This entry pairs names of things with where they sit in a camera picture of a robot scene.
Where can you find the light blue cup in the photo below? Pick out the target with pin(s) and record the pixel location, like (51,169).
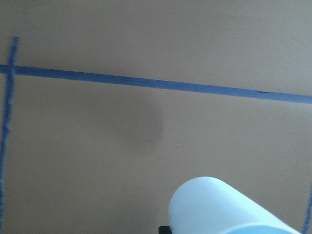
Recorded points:
(207,205)

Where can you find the crossing blue tape strip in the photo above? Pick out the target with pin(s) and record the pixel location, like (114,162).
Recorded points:
(6,118)

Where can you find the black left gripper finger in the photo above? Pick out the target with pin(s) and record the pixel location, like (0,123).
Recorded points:
(164,230)

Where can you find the long blue tape strip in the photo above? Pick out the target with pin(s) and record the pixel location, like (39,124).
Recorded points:
(161,84)

